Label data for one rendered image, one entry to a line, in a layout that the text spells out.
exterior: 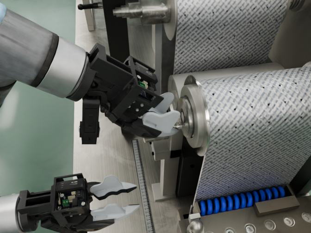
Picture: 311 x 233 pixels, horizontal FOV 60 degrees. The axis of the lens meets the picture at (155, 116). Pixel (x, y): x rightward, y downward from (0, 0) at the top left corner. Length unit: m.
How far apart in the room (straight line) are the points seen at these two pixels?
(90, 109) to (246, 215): 0.42
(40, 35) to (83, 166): 0.57
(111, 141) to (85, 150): 0.09
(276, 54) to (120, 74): 0.56
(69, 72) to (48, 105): 2.09
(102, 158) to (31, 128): 1.49
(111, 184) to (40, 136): 1.69
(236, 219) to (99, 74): 0.44
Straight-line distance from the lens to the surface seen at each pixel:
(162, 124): 0.45
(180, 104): 0.50
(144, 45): 1.32
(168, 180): 0.71
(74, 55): 0.36
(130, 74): 0.38
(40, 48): 0.35
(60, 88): 0.36
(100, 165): 0.86
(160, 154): 0.59
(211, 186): 0.61
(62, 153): 2.07
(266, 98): 0.48
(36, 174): 2.03
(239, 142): 0.49
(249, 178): 0.63
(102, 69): 0.37
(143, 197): 0.79
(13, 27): 0.35
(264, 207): 0.66
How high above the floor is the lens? 1.61
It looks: 48 degrees down
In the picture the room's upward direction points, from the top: straight up
